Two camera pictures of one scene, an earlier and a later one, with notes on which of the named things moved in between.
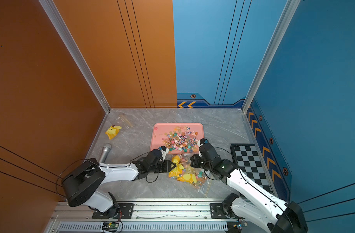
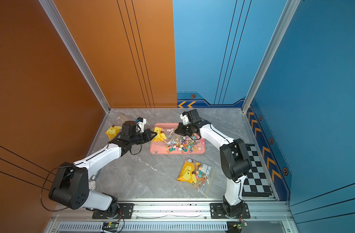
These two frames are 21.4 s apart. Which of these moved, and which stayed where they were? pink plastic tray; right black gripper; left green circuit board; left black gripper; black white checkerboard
Moved: right black gripper; left black gripper
Stayed: pink plastic tray; left green circuit board; black white checkerboard
